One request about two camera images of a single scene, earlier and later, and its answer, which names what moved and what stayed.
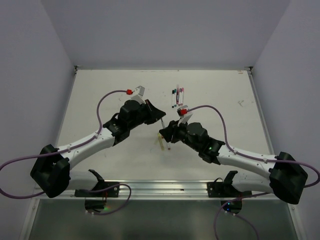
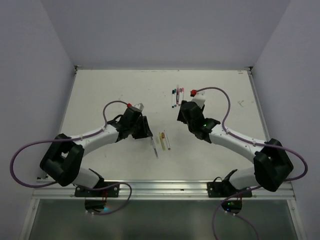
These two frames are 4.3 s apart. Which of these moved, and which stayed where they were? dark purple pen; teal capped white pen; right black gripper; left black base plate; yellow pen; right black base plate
Moved: dark purple pen; right black gripper
Stayed: yellow pen; right black base plate; left black base plate; teal capped white pen
